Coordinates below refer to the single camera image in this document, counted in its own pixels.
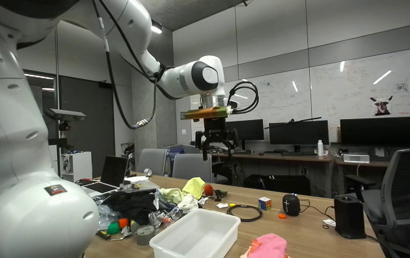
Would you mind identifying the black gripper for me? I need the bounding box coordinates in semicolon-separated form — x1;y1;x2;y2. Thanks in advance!
195;117;238;160

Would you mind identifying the pink cloth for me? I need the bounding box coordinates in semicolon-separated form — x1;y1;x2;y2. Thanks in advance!
245;233;287;258

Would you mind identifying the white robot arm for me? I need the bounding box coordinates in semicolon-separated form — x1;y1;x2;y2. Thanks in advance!
0;0;225;258

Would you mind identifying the wooden desk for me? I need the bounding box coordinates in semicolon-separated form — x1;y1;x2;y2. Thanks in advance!
212;153;390;168

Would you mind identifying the grey office chair left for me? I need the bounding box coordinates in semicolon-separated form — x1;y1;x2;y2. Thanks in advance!
172;153;212;182

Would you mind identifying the grey office chair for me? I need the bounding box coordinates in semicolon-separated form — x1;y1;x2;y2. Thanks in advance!
137;149;168;175
172;153;212;182

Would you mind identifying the yellow cloth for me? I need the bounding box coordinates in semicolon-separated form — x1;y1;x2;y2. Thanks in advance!
182;178;205;199

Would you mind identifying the black monitor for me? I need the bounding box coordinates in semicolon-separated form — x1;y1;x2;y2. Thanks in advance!
340;116;410;147
269;120;328;145
228;119;264;140

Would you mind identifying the grey office chair right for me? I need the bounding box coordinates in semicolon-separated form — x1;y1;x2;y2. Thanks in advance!
137;149;168;175

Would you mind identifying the rubiks cube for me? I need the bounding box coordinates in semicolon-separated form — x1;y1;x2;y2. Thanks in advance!
258;196;272;211

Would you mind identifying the black monitor right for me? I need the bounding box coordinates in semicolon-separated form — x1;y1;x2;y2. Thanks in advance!
269;120;328;145

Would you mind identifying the white plastic bin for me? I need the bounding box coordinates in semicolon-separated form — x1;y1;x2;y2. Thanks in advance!
149;209;241;258

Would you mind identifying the black round speaker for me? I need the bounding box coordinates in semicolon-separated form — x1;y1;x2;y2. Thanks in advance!
282;195;299;216

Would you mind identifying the white spray bottle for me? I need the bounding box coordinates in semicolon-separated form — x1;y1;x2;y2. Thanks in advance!
317;139;324;156

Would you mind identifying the open laptop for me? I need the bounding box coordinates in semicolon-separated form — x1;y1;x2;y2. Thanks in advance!
84;156;126;193

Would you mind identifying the black cylinder speaker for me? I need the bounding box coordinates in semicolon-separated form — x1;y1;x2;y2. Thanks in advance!
334;195;365;239

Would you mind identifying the black monitor left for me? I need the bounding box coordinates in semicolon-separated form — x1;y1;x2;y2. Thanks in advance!
340;116;410;147

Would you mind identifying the black drafting stool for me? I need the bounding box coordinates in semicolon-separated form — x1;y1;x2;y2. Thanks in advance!
361;149;410;258

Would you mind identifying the black coiled cable ring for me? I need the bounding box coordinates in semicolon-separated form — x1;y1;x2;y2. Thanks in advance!
225;203;264;223

